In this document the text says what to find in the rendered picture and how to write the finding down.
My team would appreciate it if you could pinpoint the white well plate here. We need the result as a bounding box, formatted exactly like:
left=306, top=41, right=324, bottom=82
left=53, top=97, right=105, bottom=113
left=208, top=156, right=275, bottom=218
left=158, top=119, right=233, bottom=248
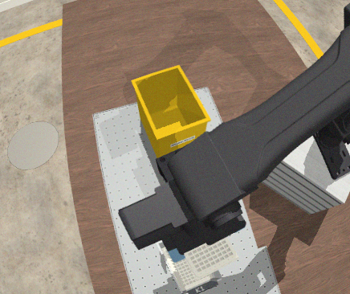
left=161, top=247, right=213, bottom=291
left=184, top=237, right=239, bottom=280

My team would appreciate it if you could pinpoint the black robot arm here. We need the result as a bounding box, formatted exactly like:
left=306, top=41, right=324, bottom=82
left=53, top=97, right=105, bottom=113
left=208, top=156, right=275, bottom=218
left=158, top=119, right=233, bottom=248
left=118, top=3, right=350, bottom=250

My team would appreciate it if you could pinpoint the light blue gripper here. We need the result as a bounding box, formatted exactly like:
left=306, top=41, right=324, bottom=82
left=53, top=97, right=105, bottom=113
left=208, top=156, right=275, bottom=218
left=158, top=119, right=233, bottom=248
left=162, top=215, right=246, bottom=263

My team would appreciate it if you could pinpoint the yellow open-top bin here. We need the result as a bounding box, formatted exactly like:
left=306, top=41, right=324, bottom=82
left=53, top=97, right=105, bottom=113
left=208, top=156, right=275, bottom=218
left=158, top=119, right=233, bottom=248
left=132, top=65, right=211, bottom=158

